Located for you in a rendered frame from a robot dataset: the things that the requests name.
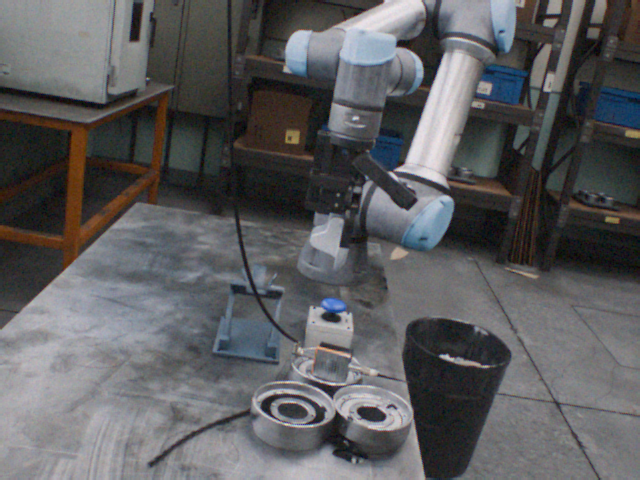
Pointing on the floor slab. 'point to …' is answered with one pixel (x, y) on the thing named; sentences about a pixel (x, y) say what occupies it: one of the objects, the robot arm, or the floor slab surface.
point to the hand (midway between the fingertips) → (341, 263)
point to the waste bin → (451, 389)
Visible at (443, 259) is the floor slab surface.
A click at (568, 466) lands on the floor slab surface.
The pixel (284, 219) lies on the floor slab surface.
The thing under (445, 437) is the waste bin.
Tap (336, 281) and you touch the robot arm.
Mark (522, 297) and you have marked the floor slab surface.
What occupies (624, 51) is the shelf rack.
